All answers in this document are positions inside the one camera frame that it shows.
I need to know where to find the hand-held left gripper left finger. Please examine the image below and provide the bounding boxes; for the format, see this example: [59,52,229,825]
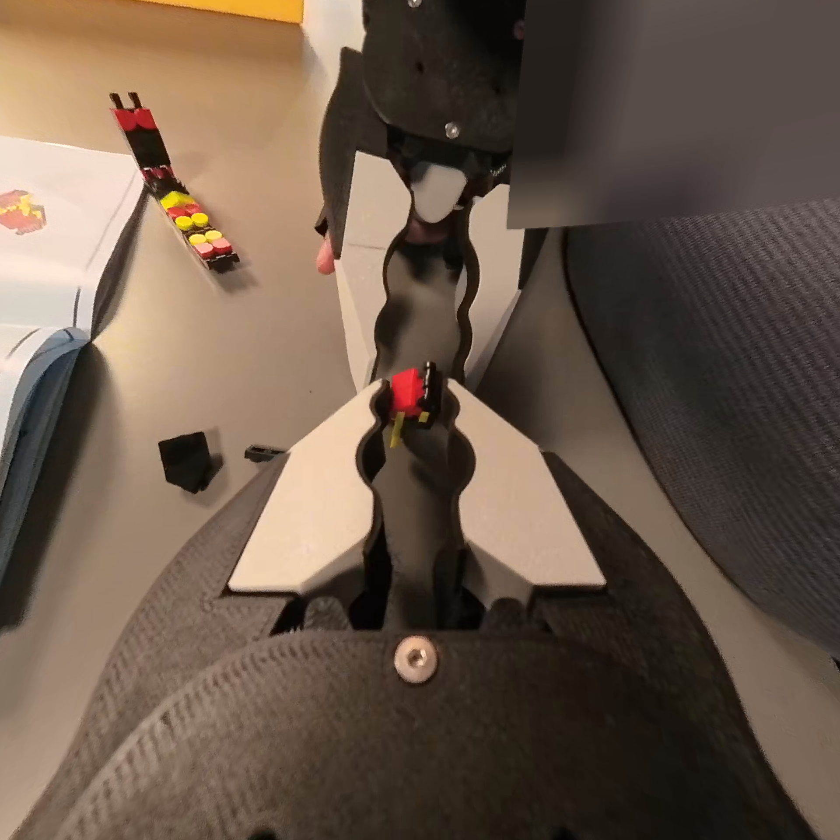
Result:
[228,379,395,596]

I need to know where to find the person's right hand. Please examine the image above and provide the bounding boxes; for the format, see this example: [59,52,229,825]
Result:
[316,218,455,277]

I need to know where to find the yellow plastic bin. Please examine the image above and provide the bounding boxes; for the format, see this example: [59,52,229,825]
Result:
[131,0,307,27]

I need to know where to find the red yellow lego model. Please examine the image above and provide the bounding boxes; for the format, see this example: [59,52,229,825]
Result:
[387,360,442,450]

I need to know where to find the open instruction booklet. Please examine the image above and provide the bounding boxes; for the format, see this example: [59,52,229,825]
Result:
[0,134,151,632]

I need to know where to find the person's grey sweater torso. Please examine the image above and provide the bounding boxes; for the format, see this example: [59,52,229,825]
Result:
[563,199,840,665]

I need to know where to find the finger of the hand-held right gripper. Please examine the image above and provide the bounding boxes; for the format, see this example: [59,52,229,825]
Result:
[335,151,422,395]
[451,189,527,388]

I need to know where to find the angular black lego piece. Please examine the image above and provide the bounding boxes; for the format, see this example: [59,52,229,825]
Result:
[157,430,224,494]

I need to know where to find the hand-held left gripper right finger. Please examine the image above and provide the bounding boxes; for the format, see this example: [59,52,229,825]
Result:
[441,379,607,602]

